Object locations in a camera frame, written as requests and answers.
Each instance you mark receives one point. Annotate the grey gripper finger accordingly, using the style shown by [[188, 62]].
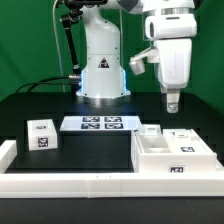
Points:
[[172, 102]]

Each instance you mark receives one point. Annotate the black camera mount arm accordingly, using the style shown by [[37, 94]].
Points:
[[73, 17]]

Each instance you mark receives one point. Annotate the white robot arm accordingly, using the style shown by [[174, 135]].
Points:
[[103, 78]]

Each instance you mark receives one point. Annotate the white cabinet door panel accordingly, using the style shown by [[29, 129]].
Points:
[[149, 129]]

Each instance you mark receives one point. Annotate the white cabinet box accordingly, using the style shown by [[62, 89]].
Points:
[[151, 154]]

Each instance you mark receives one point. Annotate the white base tag plate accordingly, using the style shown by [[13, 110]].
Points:
[[100, 123]]

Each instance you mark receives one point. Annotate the white cabinet top panel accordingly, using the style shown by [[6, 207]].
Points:
[[185, 141]]

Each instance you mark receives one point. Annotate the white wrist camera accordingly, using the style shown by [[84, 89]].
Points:
[[136, 62]]

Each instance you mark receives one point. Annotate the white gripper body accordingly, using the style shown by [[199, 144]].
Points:
[[171, 36]]

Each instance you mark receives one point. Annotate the white U-shaped frame border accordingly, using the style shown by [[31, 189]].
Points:
[[69, 185]]

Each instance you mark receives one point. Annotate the small white tagged cube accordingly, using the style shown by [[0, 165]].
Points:
[[41, 135]]

